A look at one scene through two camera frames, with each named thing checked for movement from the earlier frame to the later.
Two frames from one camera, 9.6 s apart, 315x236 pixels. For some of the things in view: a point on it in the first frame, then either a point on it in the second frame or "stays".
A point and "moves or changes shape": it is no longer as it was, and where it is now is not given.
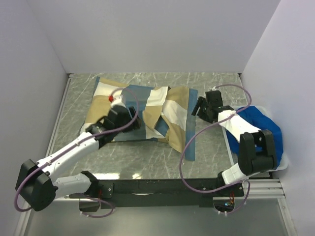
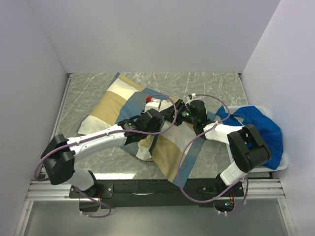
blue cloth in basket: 261,119 stays
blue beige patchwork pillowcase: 168,114 moves or changes shape
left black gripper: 136,125 -> 156,129
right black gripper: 201,103 -> 170,112
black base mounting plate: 163,192 stays
